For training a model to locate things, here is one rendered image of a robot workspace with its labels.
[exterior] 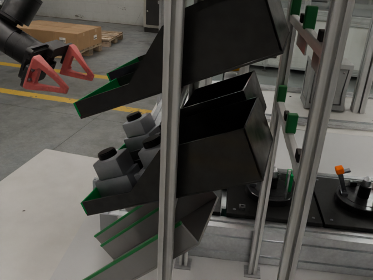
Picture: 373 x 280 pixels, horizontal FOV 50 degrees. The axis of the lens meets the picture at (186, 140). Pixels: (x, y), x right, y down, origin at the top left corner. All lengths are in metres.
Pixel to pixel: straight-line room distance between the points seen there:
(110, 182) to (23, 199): 0.70
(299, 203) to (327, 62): 0.18
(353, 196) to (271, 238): 0.28
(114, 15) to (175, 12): 9.44
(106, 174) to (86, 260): 0.45
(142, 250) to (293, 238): 0.22
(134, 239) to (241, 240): 0.32
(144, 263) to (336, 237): 0.55
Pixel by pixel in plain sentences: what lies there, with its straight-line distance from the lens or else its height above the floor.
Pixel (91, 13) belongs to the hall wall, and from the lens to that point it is 10.14.
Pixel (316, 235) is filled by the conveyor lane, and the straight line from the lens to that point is 1.03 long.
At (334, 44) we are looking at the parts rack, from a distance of 0.45.
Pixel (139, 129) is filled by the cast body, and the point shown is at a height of 1.25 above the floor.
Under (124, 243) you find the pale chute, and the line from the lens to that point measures 0.81.
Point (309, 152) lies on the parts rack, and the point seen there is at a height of 1.36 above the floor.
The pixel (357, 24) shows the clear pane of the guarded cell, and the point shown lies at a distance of 2.40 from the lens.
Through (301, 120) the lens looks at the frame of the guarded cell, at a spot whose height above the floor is 0.88.
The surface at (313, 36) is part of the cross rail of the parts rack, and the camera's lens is 0.54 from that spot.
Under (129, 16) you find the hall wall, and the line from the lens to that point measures 9.73.
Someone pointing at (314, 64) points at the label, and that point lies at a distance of 0.56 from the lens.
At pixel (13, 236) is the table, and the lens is 1.17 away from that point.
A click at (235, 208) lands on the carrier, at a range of 1.04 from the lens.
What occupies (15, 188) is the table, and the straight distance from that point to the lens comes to 1.37.
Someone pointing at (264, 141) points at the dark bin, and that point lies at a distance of 0.56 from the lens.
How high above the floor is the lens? 1.56
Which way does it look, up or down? 25 degrees down
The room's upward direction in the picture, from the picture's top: 3 degrees clockwise
